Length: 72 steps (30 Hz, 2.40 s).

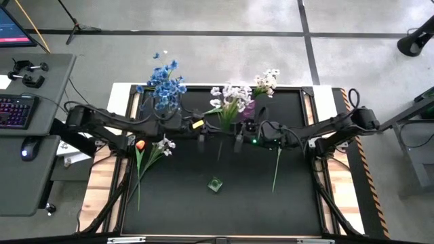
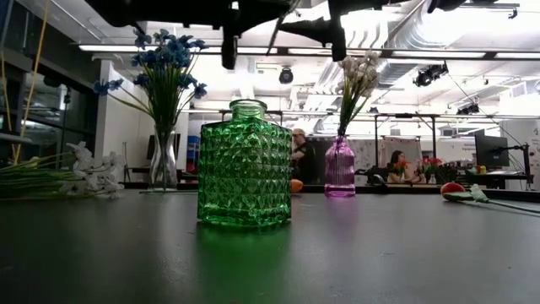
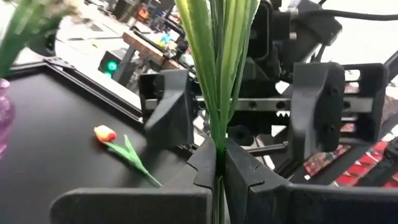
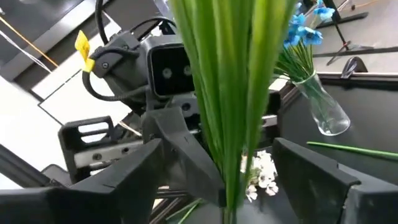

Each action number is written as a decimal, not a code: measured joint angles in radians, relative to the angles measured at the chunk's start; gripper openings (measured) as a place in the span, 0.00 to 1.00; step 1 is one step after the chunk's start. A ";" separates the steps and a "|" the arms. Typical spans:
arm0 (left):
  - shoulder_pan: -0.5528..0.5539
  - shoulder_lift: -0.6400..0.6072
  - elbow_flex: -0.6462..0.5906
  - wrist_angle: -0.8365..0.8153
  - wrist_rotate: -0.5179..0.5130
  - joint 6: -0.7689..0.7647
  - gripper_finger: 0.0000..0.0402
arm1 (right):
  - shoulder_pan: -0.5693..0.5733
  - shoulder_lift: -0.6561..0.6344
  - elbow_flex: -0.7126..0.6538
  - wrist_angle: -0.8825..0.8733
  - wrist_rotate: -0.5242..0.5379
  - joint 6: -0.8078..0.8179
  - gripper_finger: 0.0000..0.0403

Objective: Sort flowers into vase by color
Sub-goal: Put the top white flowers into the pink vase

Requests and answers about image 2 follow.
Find small black ceiling spotlight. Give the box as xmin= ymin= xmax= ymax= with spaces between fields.
xmin=455 ymin=102 xmax=481 ymax=116

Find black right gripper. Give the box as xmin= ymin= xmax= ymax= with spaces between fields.
xmin=278 ymin=0 xmax=381 ymax=62

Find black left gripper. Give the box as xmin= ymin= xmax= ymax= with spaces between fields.
xmin=138 ymin=0 xmax=292 ymax=71

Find small blue artificial flower bunch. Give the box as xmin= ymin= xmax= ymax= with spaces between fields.
xmin=168 ymin=71 xmax=208 ymax=191

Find yellow hanging cable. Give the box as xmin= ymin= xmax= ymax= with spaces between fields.
xmin=14 ymin=0 xmax=50 ymax=166

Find black wall screen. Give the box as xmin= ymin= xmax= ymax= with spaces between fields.
xmin=146 ymin=133 xmax=181 ymax=160

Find long linear ceiling light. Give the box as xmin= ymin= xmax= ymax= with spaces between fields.
xmin=78 ymin=43 xmax=540 ymax=60

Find green faceted glass vase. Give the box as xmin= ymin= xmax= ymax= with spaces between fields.
xmin=197 ymin=99 xmax=293 ymax=228

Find black ceiling spotlight cluster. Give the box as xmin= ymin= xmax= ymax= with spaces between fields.
xmin=413 ymin=62 xmax=450 ymax=88

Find black computer monitor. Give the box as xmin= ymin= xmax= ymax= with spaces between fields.
xmin=474 ymin=133 xmax=510 ymax=168

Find black metal frame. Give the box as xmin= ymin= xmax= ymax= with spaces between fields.
xmin=166 ymin=108 xmax=540 ymax=187

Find red artificial tulip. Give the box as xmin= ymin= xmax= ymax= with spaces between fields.
xmin=440 ymin=182 xmax=540 ymax=214

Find blue stacked bins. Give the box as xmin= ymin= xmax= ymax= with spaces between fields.
xmin=186 ymin=134 xmax=199 ymax=173

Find red background flower bouquet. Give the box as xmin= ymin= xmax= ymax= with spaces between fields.
xmin=421 ymin=156 xmax=444 ymax=185

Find white patterned partition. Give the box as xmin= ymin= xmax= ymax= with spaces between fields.
xmin=349 ymin=137 xmax=423 ymax=170

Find small white artificial flower bunch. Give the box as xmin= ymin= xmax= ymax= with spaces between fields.
xmin=337 ymin=54 xmax=359 ymax=138

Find black far desk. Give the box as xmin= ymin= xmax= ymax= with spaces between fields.
xmin=463 ymin=171 xmax=535 ymax=191

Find pink ribbed glass vase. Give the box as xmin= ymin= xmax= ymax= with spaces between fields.
xmin=323 ymin=135 xmax=356 ymax=198

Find silver ventilation duct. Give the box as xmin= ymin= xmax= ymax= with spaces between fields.
xmin=373 ymin=0 xmax=465 ymax=89

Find person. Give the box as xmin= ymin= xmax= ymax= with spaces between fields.
xmin=290 ymin=128 xmax=316 ymax=185
xmin=386 ymin=149 xmax=428 ymax=185

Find clear glass vase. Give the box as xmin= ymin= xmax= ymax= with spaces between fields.
xmin=148 ymin=126 xmax=179 ymax=191

